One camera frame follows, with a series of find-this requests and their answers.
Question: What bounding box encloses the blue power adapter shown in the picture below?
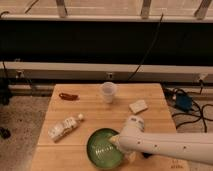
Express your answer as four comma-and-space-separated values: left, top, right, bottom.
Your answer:
175, 94, 192, 111

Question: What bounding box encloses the white sponge block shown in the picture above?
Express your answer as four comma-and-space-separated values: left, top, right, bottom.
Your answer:
129, 100, 148, 114

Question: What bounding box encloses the red chili pepper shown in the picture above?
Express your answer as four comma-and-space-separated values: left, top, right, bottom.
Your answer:
59, 93, 79, 101

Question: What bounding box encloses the black smartphone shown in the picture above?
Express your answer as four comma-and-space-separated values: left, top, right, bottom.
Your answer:
142, 153, 153, 159

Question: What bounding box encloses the clear plastic cup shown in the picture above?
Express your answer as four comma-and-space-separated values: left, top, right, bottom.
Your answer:
100, 82, 117, 104

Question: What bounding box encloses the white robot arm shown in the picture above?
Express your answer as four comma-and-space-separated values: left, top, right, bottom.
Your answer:
110, 115, 213, 165

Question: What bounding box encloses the black hanging cable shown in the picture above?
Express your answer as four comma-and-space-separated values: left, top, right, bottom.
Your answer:
125, 13, 165, 83

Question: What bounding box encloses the black floor cable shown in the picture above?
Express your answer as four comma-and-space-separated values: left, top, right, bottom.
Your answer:
163, 87, 213, 134

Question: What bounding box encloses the crushed plastic bottle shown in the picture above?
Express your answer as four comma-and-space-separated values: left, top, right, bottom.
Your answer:
48, 114, 84, 142

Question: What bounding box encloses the green ceramic bowl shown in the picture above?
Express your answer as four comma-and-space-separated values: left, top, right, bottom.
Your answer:
86, 128, 124, 170

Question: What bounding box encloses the black object on floor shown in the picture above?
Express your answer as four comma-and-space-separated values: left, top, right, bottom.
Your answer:
0, 127, 11, 139

